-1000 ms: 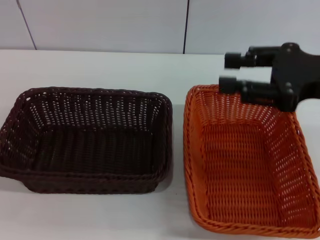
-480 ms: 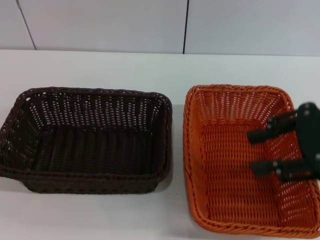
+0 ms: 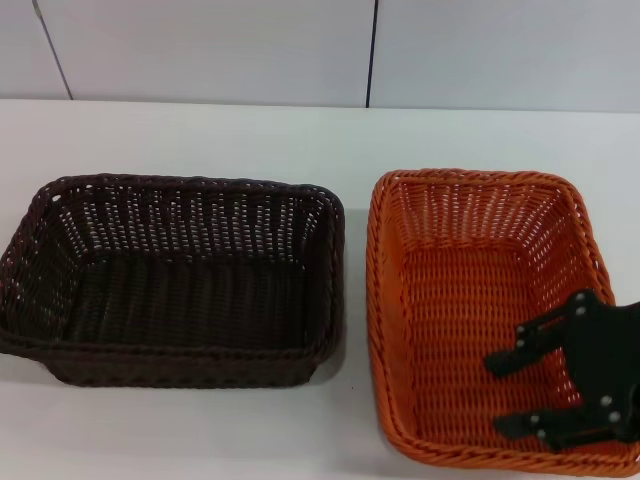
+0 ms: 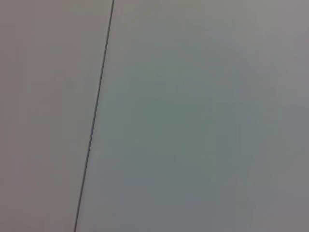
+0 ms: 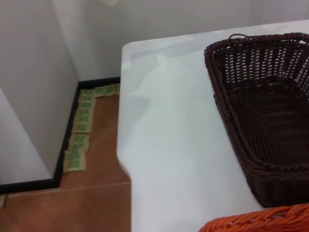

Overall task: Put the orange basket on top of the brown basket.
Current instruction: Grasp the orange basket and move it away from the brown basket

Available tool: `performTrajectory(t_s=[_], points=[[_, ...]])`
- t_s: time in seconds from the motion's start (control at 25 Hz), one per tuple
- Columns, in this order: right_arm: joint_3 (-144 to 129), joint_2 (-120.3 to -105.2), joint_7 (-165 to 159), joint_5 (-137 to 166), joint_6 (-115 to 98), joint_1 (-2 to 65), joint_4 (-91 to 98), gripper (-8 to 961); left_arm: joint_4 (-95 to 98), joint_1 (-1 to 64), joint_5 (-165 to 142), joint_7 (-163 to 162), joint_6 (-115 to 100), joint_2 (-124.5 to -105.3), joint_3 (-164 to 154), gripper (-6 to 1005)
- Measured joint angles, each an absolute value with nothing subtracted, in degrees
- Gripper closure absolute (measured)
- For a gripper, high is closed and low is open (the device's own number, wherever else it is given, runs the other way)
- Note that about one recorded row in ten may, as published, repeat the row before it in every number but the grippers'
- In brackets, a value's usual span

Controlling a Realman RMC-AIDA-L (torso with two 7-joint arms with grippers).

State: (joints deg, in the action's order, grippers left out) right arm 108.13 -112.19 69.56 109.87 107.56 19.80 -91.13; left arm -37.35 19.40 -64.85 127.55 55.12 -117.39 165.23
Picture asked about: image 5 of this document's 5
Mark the dark brown woven basket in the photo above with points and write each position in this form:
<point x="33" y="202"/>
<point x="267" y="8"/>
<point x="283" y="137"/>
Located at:
<point x="265" y="120"/>

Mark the orange woven basket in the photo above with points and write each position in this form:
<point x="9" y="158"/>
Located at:
<point x="265" y="222"/>

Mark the green and beige paper packet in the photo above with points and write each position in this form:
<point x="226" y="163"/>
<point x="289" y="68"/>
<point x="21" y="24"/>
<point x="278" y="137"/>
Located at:
<point x="74" y="165"/>
<point x="83" y="119"/>
<point x="80" y="139"/>
<point x="86" y="104"/>
<point x="78" y="147"/>
<point x="117" y="89"/>
<point x="110" y="90"/>
<point x="75" y="155"/>
<point x="100" y="91"/>
<point x="88" y="94"/>
<point x="82" y="127"/>
<point x="84" y="111"/>

